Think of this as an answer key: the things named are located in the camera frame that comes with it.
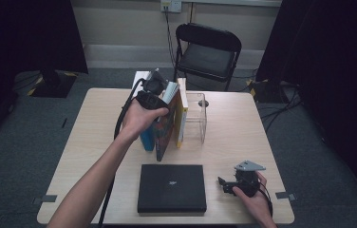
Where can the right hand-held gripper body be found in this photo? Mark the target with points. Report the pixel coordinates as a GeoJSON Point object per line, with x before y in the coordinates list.
{"type": "Point", "coordinates": [248, 182]}

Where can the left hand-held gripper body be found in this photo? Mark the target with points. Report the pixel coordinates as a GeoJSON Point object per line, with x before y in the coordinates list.
{"type": "Point", "coordinates": [154, 91]}

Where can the red book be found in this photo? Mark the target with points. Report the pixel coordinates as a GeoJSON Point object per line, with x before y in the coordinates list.
{"type": "Point", "coordinates": [165, 133]}

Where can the blue book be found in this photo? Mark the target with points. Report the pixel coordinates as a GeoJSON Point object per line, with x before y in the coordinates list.
{"type": "Point", "coordinates": [147, 141]}

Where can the clear acrylic book rack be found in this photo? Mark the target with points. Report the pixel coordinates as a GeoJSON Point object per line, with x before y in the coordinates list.
{"type": "Point", "coordinates": [197, 117]}

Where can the black book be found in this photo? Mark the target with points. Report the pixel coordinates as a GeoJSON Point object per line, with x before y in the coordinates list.
{"type": "Point", "coordinates": [172, 188]}

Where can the person's right hand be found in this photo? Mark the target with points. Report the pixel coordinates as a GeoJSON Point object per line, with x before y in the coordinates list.
{"type": "Point", "coordinates": [257, 204]}

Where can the person's left hand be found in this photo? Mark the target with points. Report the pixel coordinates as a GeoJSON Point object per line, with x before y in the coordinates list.
{"type": "Point", "coordinates": [138, 122]}

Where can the grey tape piece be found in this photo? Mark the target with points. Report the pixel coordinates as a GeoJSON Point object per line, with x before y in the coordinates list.
{"type": "Point", "coordinates": [48, 199]}
{"type": "Point", "coordinates": [285, 195]}

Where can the black table grommet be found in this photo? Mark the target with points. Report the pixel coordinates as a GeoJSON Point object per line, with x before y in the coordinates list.
{"type": "Point", "coordinates": [203, 103]}

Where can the black folding chair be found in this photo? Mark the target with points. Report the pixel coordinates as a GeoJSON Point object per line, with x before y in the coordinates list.
{"type": "Point", "coordinates": [206, 57]}

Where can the black stand base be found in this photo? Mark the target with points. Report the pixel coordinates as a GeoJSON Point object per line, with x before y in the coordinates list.
{"type": "Point", "coordinates": [53, 84]}

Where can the dark curtain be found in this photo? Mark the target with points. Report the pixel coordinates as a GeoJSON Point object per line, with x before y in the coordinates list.
{"type": "Point", "coordinates": [331, 63]}
{"type": "Point", "coordinates": [24, 38]}

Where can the white wall socket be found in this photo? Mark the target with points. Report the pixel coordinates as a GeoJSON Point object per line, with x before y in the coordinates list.
{"type": "Point", "coordinates": [171, 5]}

